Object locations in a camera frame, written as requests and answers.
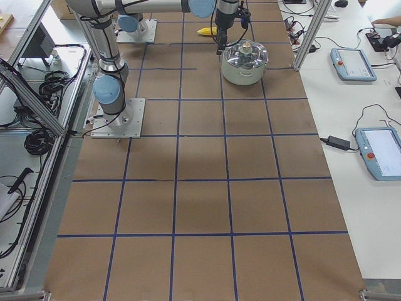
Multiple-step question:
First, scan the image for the teach pendant tablet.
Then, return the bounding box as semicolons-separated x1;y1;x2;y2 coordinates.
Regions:
330;48;377;82
355;127;400;181

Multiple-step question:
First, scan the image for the glass pot lid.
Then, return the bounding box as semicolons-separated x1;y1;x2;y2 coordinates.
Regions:
224;40;269;69

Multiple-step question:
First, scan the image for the far teach pendant tablet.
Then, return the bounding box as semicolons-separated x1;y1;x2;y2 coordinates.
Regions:
330;48;377;82

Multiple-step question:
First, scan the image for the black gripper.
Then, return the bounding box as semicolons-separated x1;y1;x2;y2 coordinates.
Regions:
215;12;251;55

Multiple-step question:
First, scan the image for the aluminium frame post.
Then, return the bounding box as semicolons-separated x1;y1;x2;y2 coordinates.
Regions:
293;0;331;71

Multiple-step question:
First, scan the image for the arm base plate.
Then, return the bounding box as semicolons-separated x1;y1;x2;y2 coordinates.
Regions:
90;98;146;139
117;18;157;44

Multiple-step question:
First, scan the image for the black power adapter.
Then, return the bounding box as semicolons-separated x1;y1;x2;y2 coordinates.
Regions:
326;135;350;151

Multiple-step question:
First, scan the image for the near teach pendant tablet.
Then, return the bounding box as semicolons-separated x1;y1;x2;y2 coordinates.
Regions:
355;127;400;181

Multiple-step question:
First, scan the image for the yellow corn cob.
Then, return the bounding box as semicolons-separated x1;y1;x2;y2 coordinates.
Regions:
197;26;217;36

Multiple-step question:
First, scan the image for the brown paper table mat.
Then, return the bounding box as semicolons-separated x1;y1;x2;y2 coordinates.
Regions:
44;1;363;300

